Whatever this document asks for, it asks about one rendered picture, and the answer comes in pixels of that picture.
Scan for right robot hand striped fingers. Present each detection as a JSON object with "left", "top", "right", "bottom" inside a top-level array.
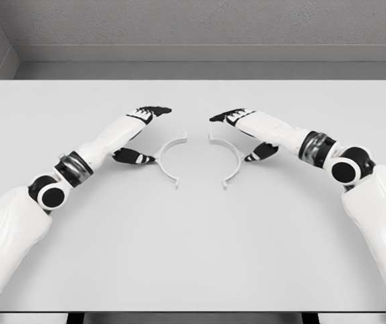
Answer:
[{"left": 209, "top": 108, "right": 287, "bottom": 163}]

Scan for white half-ring pipe clamp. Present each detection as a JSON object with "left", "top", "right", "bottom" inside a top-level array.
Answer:
[
  {"left": 157, "top": 131, "right": 189, "bottom": 189},
  {"left": 208, "top": 133, "right": 242, "bottom": 190}
]

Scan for left robot hand striped fingers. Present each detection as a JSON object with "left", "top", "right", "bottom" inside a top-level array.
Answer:
[{"left": 102, "top": 105, "right": 173, "bottom": 167}]

